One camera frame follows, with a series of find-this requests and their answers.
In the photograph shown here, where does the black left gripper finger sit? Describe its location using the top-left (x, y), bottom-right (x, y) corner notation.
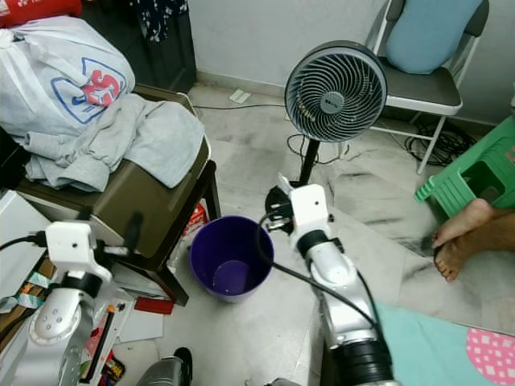
top-left (125, 211), bottom-right (144, 257)

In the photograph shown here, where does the brown stool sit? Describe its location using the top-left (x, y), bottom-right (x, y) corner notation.
top-left (16, 84), bottom-right (222, 306)

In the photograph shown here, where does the purple bucket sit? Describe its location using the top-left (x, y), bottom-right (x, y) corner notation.
top-left (189, 215), bottom-right (276, 304)

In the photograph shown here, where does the red white packet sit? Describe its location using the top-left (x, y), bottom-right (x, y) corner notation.
top-left (187, 203), bottom-right (208, 230)

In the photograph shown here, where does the red flat book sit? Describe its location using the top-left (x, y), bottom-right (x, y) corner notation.
top-left (134, 296), bottom-right (176, 314)

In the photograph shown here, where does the white paper sheet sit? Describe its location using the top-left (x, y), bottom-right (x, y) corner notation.
top-left (113, 306), bottom-right (166, 343)

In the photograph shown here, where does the teal white packet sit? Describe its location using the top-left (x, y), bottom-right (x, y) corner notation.
top-left (23, 269), bottom-right (53, 292)

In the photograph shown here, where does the grey sweatshirt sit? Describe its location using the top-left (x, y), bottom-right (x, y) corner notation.
top-left (23, 92), bottom-right (208, 192)

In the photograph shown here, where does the silver left robot leg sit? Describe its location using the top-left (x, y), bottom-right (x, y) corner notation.
top-left (137, 347), bottom-right (194, 386)

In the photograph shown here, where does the grey standing fan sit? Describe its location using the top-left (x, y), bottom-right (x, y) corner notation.
top-left (264, 40), bottom-right (389, 234)

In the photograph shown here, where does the black box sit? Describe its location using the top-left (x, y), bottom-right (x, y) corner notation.
top-left (0, 129), bottom-right (27, 190)

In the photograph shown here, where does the black cabinet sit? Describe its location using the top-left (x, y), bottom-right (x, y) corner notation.
top-left (80, 0), bottom-right (198, 93)

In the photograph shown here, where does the green plastic stool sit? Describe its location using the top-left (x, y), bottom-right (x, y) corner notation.
top-left (414, 117), bottom-right (515, 220)

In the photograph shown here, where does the grey bag with logo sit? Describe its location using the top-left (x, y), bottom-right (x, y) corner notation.
top-left (0, 20), bottom-right (134, 138)

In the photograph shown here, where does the grey folding chair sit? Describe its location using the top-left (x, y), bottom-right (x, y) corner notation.
top-left (366, 0), bottom-right (492, 176)

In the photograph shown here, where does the black floral garment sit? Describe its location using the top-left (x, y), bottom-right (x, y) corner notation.
top-left (129, 0), bottom-right (190, 43)

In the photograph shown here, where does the light blue cushion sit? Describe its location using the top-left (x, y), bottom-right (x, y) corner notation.
top-left (385, 0), bottom-right (484, 75)

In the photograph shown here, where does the red bag white print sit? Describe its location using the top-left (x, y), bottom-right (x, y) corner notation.
top-left (0, 0), bottom-right (83, 29)

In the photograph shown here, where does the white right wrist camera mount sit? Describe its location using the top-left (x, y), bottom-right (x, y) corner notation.
top-left (290, 183), bottom-right (329, 246)

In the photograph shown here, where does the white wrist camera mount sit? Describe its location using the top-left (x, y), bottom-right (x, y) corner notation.
top-left (46, 221), bottom-right (109, 278)
top-left (290, 183), bottom-right (329, 246)

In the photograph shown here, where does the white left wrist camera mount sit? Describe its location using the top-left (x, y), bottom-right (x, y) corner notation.
top-left (46, 221), bottom-right (109, 278)

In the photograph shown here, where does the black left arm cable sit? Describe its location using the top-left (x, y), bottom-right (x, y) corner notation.
top-left (0, 232), bottom-right (49, 252)

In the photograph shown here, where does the coiled black floor cable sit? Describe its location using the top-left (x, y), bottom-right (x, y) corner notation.
top-left (402, 121), bottom-right (480, 168)

